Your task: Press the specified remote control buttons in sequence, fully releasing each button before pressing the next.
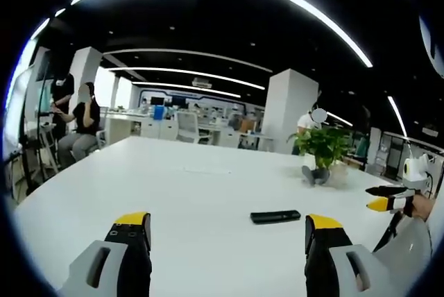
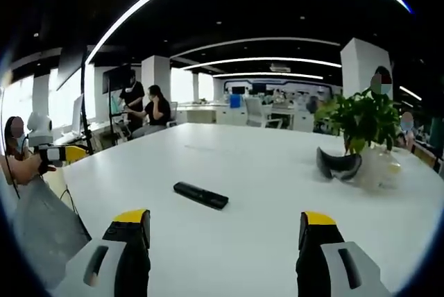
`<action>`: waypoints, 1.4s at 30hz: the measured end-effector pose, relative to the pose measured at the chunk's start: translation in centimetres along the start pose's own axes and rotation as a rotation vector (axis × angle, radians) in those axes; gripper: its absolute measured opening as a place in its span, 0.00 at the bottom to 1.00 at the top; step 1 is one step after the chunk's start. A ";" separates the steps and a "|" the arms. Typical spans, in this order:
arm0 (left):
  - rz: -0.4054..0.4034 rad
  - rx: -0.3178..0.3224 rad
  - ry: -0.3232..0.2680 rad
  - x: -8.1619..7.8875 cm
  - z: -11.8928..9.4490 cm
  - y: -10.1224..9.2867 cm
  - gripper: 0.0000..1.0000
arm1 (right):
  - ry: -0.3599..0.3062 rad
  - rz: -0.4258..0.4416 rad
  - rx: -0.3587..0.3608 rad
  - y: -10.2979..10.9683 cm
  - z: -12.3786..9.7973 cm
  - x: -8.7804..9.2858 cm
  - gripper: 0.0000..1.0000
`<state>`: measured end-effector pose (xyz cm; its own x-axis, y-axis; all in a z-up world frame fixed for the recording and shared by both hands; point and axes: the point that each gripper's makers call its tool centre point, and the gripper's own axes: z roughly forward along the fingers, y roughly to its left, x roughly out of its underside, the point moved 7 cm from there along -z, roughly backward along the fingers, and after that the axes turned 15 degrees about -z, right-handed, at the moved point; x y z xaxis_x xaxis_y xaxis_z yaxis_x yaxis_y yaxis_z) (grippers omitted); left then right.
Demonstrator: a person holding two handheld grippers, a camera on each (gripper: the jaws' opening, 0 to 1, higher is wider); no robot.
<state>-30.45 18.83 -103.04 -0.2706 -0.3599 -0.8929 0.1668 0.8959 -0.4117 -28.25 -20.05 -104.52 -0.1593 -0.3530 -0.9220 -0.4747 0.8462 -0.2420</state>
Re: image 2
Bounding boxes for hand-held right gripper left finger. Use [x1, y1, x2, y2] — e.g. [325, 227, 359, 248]
[51, 208, 153, 297]

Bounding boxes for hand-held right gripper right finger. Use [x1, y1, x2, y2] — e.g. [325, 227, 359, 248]
[296, 210, 393, 297]

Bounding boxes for black remote control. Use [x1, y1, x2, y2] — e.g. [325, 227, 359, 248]
[173, 181, 230, 210]

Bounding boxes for person's left hand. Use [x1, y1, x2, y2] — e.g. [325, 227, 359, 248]
[20, 153, 57, 184]

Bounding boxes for person's head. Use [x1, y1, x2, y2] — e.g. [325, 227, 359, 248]
[4, 115, 28, 155]

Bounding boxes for white computer monitor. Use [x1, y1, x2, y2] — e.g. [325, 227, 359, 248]
[70, 93, 85, 137]

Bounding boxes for black tripod pole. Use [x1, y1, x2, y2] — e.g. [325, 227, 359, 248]
[80, 46, 95, 156]

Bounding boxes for black headset goggles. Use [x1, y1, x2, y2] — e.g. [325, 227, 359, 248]
[316, 146, 364, 182]

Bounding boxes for clear plastic bag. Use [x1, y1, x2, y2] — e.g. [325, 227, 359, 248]
[359, 148, 403, 190]

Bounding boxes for white office chair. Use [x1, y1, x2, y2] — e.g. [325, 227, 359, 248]
[166, 101, 179, 128]
[244, 97, 284, 128]

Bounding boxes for white office counter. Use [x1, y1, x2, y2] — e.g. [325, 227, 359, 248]
[176, 101, 316, 134]

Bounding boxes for green potted plant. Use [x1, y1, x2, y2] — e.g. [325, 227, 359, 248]
[314, 87, 403, 156]

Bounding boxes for long curved ceiling light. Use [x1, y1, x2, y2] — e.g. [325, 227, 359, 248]
[85, 0, 414, 66]

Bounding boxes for ceiling light strip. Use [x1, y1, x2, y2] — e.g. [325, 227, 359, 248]
[181, 56, 343, 71]
[212, 71, 324, 80]

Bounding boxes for black cable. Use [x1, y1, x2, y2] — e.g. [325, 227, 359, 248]
[58, 185, 76, 213]
[2, 150, 21, 199]

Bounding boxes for black wall screen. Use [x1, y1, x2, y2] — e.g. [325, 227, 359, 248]
[103, 64, 133, 95]

